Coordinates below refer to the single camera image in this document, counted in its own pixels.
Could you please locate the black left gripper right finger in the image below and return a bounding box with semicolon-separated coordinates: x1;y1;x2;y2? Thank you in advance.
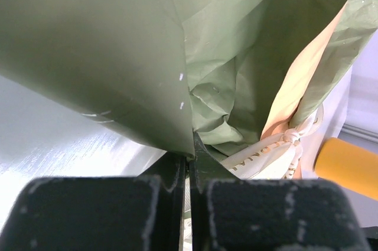
189;135;370;250

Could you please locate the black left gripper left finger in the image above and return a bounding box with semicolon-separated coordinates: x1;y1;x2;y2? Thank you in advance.
1;152;185;250

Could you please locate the cream printed ribbon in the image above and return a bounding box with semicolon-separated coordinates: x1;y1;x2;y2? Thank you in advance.
221;105;324;180

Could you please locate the green and peach wrapping paper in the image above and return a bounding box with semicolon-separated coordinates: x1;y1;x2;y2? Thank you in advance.
1;0;377;157

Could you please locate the yellow cylindrical vase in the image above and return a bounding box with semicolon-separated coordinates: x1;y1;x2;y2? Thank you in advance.
314;138;377;187

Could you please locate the aluminium frame rail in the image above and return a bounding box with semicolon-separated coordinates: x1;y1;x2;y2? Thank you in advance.
341;124;378;144

